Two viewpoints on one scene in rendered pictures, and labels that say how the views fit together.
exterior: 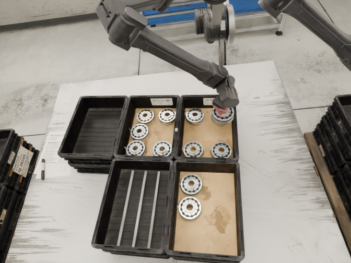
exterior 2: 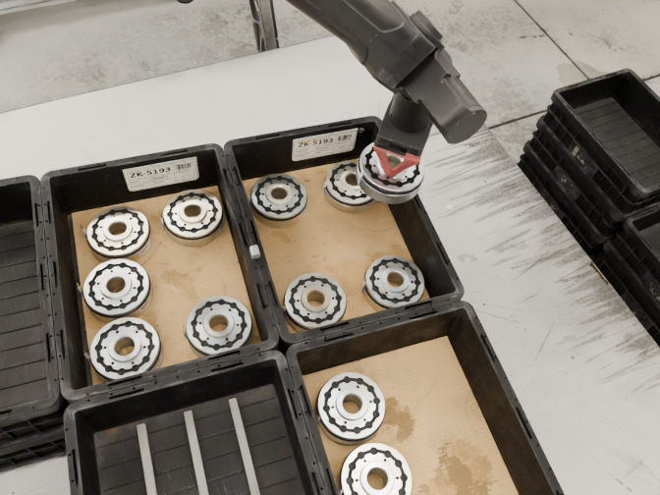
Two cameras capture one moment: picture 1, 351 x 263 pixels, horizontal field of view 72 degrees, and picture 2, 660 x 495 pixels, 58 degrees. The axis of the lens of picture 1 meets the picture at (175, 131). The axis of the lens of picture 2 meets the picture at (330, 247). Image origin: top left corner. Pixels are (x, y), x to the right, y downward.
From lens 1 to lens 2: 39 cm
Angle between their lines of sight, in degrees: 22
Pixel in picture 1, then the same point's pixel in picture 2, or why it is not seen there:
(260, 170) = (484, 308)
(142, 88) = (55, 148)
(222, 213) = (465, 461)
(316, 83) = (467, 76)
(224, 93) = (448, 99)
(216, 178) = (409, 365)
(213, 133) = (348, 239)
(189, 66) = (357, 12)
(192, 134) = (289, 254)
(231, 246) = not seen: outside the picture
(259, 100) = not seen: hidden behind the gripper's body
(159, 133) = (183, 276)
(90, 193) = not seen: outside the picture
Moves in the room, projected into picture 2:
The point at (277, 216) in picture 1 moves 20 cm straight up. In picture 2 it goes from (565, 413) to (621, 374)
